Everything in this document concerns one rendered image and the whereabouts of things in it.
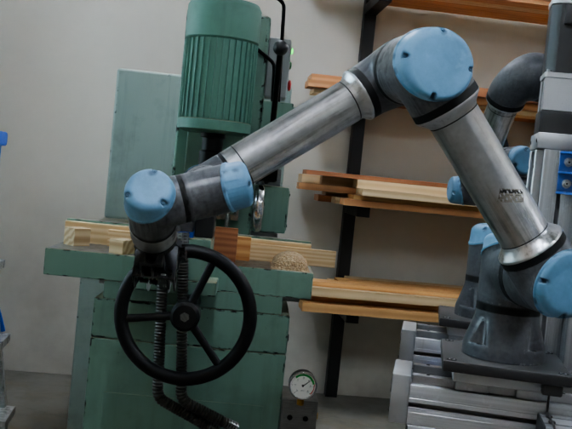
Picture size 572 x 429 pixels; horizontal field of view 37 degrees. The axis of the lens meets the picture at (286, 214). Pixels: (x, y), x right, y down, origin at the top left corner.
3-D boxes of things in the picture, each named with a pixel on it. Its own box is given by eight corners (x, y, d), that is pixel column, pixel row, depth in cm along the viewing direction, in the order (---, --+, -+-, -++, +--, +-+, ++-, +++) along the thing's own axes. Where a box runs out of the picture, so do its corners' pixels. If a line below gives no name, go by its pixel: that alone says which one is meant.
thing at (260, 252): (106, 246, 206) (108, 229, 205) (108, 245, 208) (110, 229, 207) (334, 268, 207) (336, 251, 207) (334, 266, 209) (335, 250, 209)
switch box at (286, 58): (264, 95, 233) (269, 37, 232) (263, 99, 243) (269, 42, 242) (286, 98, 233) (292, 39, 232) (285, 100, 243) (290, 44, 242)
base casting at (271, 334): (88, 336, 191) (92, 296, 191) (128, 298, 248) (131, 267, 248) (288, 355, 192) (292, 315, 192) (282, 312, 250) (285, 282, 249)
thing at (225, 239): (150, 254, 198) (153, 220, 197) (151, 253, 199) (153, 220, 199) (235, 262, 198) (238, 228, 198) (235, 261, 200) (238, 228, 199)
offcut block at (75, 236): (73, 246, 198) (75, 228, 198) (63, 243, 201) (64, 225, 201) (89, 246, 202) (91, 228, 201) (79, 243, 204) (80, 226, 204)
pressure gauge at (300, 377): (286, 407, 186) (289, 370, 186) (285, 402, 190) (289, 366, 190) (315, 409, 187) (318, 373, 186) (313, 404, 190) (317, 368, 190)
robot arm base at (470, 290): (514, 316, 214) (518, 277, 214) (520, 325, 199) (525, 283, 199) (453, 308, 217) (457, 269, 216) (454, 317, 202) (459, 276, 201)
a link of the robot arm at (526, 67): (504, 66, 197) (448, 214, 231) (550, 71, 198) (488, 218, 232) (495, 37, 205) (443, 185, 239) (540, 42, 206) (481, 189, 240)
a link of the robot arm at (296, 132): (396, 32, 156) (163, 169, 148) (418, 23, 145) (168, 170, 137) (426, 88, 158) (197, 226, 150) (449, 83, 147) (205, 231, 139)
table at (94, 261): (29, 279, 181) (31, 251, 180) (63, 264, 211) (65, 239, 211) (315, 306, 182) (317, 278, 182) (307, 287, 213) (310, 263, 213)
